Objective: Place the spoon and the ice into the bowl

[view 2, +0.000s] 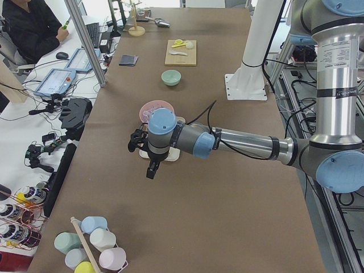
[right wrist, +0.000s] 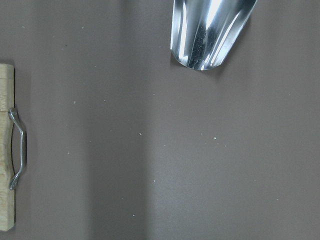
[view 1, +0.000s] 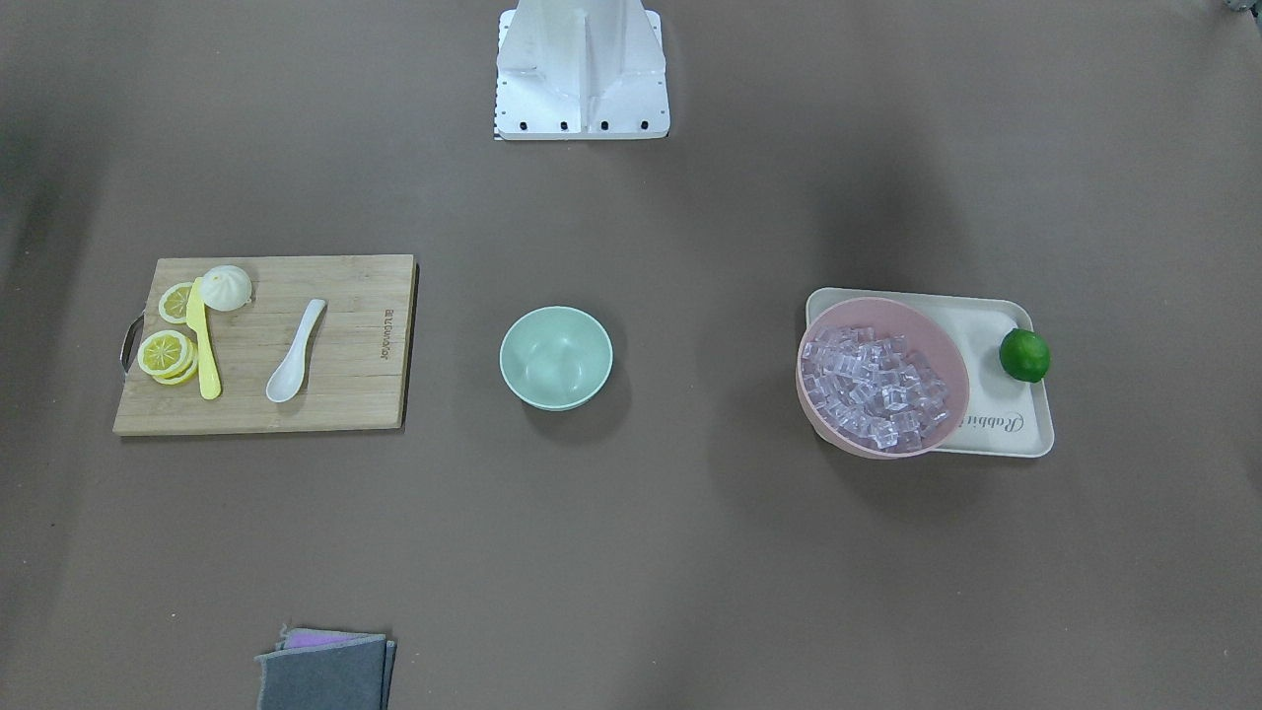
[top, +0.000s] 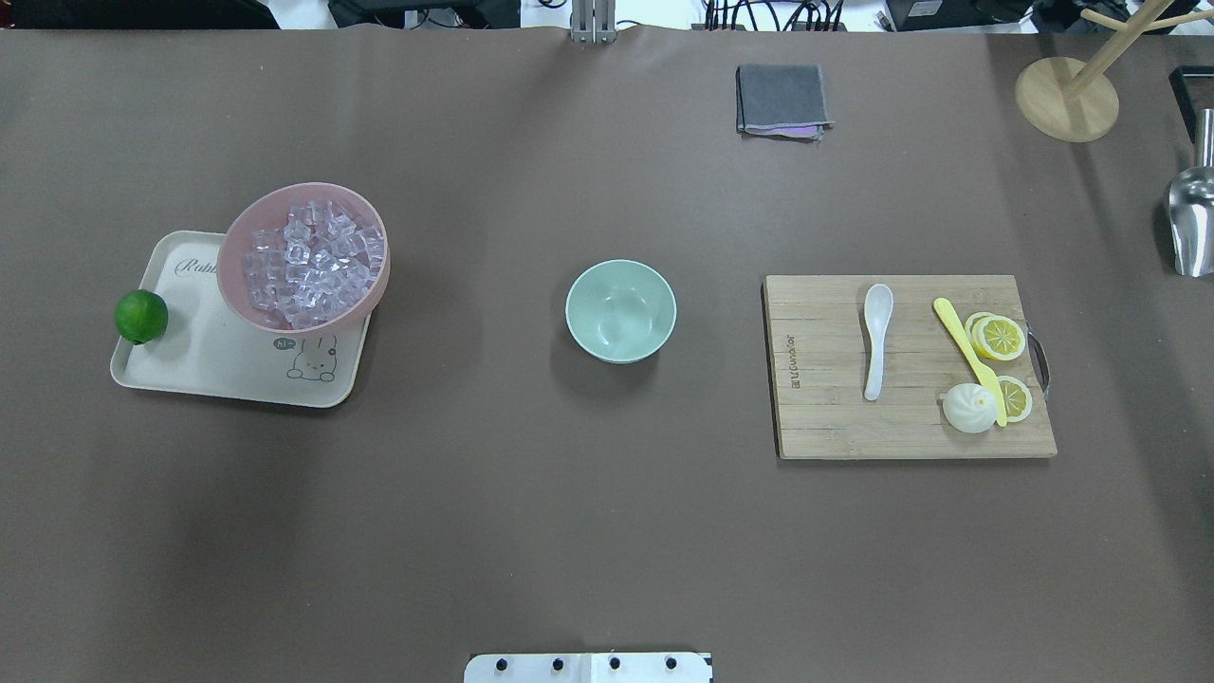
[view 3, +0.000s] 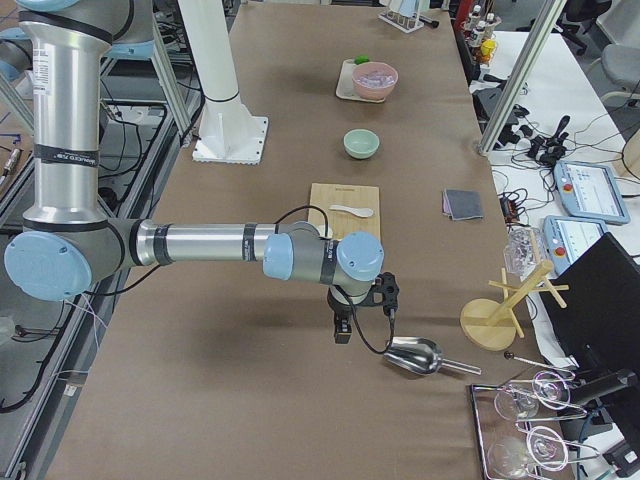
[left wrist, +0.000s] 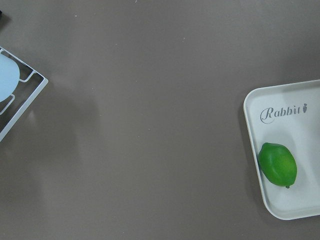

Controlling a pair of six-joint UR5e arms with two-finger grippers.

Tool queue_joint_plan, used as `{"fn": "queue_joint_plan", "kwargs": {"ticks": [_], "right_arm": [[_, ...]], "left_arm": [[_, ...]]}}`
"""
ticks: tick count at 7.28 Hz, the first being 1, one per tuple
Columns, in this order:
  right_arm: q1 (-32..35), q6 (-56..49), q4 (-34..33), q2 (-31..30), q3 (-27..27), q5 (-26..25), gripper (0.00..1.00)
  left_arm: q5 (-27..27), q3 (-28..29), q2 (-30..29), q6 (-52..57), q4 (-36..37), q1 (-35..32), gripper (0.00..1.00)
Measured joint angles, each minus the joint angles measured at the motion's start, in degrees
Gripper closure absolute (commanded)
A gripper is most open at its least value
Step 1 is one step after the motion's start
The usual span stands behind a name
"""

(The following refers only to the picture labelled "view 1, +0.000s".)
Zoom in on single lemon slice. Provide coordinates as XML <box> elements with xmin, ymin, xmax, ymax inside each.
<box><xmin>158</xmin><ymin>282</ymin><xmax>193</xmax><ymax>327</ymax></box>

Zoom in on beige tray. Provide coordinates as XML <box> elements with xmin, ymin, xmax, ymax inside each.
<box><xmin>804</xmin><ymin>288</ymin><xmax>1055</xmax><ymax>459</ymax></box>

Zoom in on pink bowl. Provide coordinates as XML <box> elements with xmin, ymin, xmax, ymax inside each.
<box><xmin>794</xmin><ymin>298</ymin><xmax>970</xmax><ymax>462</ymax></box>

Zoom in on stacked lemon slices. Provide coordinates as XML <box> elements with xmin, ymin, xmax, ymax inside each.
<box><xmin>136</xmin><ymin>329</ymin><xmax>198</xmax><ymax>386</ymax></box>

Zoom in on clear ice cubes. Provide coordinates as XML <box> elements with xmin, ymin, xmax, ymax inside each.
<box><xmin>798</xmin><ymin>327</ymin><xmax>954</xmax><ymax>455</ymax></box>

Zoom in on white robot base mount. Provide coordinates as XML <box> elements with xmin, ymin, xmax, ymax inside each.
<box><xmin>493</xmin><ymin>1</ymin><xmax>671</xmax><ymax>141</ymax></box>

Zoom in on green bowl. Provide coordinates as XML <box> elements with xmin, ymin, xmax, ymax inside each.
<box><xmin>498</xmin><ymin>305</ymin><xmax>615</xmax><ymax>412</ymax></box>

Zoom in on green lime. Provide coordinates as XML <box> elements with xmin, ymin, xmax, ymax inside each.
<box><xmin>998</xmin><ymin>328</ymin><xmax>1053</xmax><ymax>383</ymax></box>

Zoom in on bamboo cutting board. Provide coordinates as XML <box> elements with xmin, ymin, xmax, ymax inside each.
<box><xmin>114</xmin><ymin>253</ymin><xmax>418</xmax><ymax>438</ymax></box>

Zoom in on white ceramic spoon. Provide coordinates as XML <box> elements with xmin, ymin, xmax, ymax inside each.
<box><xmin>264</xmin><ymin>300</ymin><xmax>327</xmax><ymax>404</ymax></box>

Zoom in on white steamed bun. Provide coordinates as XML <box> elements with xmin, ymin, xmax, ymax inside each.
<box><xmin>199</xmin><ymin>264</ymin><xmax>252</xmax><ymax>311</ymax></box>

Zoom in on purple cloth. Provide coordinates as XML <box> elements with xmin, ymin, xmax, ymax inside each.
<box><xmin>275</xmin><ymin>626</ymin><xmax>376</xmax><ymax>652</ymax></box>

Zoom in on grey folded cloth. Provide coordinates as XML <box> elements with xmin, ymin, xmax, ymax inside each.
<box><xmin>255</xmin><ymin>633</ymin><xmax>396</xmax><ymax>709</ymax></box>

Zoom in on yellow plastic knife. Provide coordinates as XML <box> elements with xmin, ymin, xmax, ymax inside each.
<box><xmin>186</xmin><ymin>277</ymin><xmax>222</xmax><ymax>400</ymax></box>

